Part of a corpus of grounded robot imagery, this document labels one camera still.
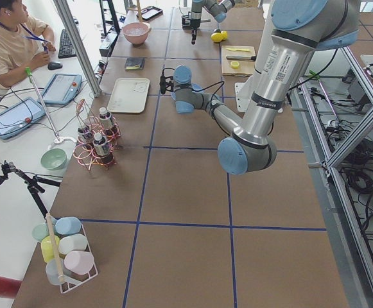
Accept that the steel muddler black tip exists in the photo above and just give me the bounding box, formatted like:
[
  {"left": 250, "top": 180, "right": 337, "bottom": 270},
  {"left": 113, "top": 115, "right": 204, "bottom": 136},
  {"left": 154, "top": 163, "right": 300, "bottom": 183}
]
[{"left": 226, "top": 55, "right": 257, "bottom": 62}]

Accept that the aluminium frame post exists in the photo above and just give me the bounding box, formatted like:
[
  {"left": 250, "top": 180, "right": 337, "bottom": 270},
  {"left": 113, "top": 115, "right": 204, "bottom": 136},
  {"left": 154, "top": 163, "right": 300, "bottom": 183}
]
[{"left": 53, "top": 0, "right": 102, "bottom": 98}]

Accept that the lemon half slice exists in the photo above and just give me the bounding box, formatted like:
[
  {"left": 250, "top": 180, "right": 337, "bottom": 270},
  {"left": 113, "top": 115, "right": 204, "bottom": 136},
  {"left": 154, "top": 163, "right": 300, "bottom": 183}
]
[{"left": 230, "top": 60, "right": 240, "bottom": 69}]

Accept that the tea bottle left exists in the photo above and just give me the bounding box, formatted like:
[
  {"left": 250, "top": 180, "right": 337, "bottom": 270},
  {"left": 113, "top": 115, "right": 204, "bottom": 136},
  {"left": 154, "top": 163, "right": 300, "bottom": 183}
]
[{"left": 78, "top": 124, "right": 93, "bottom": 150}]

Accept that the seated person beige shirt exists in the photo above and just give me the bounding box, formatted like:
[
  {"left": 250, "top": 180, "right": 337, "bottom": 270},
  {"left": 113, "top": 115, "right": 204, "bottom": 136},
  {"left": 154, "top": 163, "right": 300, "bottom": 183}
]
[{"left": 0, "top": 1, "right": 56, "bottom": 89}]

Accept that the grey yellow folded cloth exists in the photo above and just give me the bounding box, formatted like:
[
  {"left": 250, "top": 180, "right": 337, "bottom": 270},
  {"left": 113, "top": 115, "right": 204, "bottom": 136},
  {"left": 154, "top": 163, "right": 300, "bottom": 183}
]
[{"left": 125, "top": 57, "right": 145, "bottom": 71}]

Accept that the tea bottle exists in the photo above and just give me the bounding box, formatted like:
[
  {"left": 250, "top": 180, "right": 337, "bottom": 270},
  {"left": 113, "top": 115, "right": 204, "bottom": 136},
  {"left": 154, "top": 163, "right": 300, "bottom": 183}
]
[
  {"left": 78, "top": 124, "right": 93, "bottom": 150},
  {"left": 99, "top": 107, "right": 114, "bottom": 135},
  {"left": 93, "top": 132, "right": 110, "bottom": 164}
]

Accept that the white wire cup rack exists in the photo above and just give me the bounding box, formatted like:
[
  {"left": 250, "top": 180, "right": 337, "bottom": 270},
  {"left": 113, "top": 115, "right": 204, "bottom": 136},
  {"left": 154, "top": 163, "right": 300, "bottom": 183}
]
[{"left": 53, "top": 224, "right": 98, "bottom": 294}]

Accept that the tea bottle right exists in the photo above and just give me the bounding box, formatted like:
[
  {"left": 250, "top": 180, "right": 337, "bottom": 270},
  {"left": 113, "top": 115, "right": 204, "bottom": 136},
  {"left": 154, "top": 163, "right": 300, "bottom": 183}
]
[{"left": 99, "top": 107, "right": 114, "bottom": 135}]

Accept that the pink bowl with ice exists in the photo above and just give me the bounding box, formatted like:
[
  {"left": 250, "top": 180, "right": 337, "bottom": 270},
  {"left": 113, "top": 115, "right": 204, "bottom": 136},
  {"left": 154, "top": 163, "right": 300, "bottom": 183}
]
[{"left": 122, "top": 22, "right": 152, "bottom": 45}]

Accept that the blue teach pendant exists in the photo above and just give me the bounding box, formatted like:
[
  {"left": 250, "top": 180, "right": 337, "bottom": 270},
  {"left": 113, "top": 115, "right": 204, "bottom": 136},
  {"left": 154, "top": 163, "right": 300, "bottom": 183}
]
[
  {"left": 0, "top": 97, "right": 45, "bottom": 140},
  {"left": 42, "top": 74, "right": 83, "bottom": 106}
]

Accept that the white cup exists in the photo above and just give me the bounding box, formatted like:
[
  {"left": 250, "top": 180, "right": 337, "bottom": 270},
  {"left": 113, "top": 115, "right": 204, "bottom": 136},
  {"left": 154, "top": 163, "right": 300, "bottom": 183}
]
[{"left": 58, "top": 234, "right": 87, "bottom": 255}]

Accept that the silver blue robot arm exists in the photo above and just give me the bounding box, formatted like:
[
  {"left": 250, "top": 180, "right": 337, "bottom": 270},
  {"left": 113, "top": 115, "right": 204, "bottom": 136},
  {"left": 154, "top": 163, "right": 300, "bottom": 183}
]
[
  {"left": 189, "top": 0, "right": 235, "bottom": 45},
  {"left": 160, "top": 1, "right": 360, "bottom": 175}
]

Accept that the cream bear tray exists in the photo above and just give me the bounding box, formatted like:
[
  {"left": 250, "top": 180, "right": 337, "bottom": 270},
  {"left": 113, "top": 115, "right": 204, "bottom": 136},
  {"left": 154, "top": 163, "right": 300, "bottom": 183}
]
[{"left": 107, "top": 78, "right": 150, "bottom": 114}]

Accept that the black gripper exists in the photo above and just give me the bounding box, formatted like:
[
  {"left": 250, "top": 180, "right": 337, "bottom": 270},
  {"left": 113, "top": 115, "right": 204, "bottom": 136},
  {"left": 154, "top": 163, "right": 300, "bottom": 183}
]
[
  {"left": 191, "top": 19, "right": 200, "bottom": 45},
  {"left": 166, "top": 76, "right": 174, "bottom": 92}
]

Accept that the black keyboard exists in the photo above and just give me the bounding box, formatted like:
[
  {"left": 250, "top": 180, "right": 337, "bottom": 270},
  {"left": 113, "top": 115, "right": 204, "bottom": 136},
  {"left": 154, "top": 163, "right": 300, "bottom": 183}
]
[{"left": 58, "top": 29, "right": 76, "bottom": 59}]

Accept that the yellow lemon front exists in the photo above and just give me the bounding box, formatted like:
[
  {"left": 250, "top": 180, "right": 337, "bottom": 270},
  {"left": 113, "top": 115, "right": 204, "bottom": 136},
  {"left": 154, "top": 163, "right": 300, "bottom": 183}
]
[{"left": 211, "top": 32, "right": 223, "bottom": 43}]

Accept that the blue teach pendant near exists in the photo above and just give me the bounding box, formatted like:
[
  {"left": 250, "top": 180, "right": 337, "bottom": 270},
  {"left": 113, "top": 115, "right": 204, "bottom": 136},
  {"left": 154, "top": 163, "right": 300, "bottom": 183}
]
[{"left": 0, "top": 97, "right": 45, "bottom": 140}]

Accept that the silver rod green tip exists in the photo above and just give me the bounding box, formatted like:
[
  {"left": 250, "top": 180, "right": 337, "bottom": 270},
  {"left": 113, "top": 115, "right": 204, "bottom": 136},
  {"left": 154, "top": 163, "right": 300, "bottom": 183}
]
[{"left": 25, "top": 66, "right": 77, "bottom": 150}]

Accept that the pale green cup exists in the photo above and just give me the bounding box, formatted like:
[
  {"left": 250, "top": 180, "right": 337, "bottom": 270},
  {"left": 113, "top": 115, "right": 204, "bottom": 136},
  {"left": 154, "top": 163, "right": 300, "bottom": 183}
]
[{"left": 31, "top": 223, "right": 49, "bottom": 243}]

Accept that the blue plate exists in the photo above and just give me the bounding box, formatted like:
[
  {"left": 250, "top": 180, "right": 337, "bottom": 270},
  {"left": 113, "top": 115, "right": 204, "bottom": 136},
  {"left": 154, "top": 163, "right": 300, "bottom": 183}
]
[{"left": 171, "top": 83, "right": 203, "bottom": 101}]

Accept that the yellow lemon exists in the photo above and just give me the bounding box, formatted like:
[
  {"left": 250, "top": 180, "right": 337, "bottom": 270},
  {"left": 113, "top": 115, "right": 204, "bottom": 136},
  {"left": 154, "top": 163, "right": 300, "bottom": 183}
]
[
  {"left": 220, "top": 30, "right": 228, "bottom": 41},
  {"left": 211, "top": 32, "right": 223, "bottom": 43}
]

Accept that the grey blue cup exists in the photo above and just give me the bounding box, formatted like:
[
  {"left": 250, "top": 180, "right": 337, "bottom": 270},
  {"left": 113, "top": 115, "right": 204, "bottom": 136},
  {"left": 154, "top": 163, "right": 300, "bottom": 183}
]
[{"left": 46, "top": 259, "right": 72, "bottom": 286}]

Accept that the blue teach pendant far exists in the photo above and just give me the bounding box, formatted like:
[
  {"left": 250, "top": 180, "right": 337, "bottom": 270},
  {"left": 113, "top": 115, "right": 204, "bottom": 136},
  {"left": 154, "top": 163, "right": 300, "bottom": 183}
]
[{"left": 42, "top": 74, "right": 83, "bottom": 106}]

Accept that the yellow lemon rear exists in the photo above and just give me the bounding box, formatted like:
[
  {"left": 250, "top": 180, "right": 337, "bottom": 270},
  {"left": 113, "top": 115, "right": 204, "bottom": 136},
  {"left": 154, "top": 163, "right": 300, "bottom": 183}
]
[{"left": 220, "top": 30, "right": 228, "bottom": 41}]

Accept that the wooden rack handle stick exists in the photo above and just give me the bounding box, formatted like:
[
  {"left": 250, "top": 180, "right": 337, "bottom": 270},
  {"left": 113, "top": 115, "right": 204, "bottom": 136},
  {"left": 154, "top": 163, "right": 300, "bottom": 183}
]
[{"left": 46, "top": 212, "right": 65, "bottom": 285}]

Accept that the pink cup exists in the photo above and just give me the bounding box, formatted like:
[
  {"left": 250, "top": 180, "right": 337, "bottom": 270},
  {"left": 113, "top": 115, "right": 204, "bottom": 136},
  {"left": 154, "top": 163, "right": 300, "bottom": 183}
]
[{"left": 64, "top": 251, "right": 94, "bottom": 275}]

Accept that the green bowl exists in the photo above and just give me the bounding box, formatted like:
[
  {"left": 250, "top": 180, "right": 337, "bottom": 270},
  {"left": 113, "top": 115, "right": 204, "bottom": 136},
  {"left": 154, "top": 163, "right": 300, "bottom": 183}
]
[{"left": 40, "top": 148, "right": 67, "bottom": 171}]

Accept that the yellow cup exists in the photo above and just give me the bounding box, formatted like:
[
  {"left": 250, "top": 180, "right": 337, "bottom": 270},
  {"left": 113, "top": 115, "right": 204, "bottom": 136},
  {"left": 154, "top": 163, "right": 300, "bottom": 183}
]
[{"left": 40, "top": 235, "right": 55, "bottom": 263}]

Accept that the black computer mouse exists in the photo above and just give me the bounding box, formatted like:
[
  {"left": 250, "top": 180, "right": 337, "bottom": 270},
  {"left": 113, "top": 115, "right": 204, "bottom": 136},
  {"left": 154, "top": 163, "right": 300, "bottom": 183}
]
[{"left": 48, "top": 62, "right": 63, "bottom": 71}]

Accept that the wooden cutting board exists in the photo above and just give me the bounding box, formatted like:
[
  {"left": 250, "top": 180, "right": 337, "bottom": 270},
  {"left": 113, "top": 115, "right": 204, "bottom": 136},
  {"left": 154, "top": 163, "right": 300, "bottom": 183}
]
[{"left": 221, "top": 46, "right": 256, "bottom": 76}]

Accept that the yellow plastic knife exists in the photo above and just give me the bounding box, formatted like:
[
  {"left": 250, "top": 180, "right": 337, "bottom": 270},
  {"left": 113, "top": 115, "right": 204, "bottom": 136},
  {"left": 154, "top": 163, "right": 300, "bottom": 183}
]
[{"left": 226, "top": 47, "right": 251, "bottom": 52}]

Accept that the tea bottle lower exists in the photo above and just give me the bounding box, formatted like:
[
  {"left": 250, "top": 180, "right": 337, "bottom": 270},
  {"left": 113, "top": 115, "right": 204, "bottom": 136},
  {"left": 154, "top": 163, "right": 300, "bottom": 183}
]
[{"left": 93, "top": 132, "right": 110, "bottom": 164}]

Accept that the copper wire bottle rack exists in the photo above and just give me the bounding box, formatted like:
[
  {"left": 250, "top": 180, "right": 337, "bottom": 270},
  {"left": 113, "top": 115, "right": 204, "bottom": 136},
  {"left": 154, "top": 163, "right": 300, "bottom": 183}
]
[{"left": 73, "top": 99, "right": 122, "bottom": 170}]

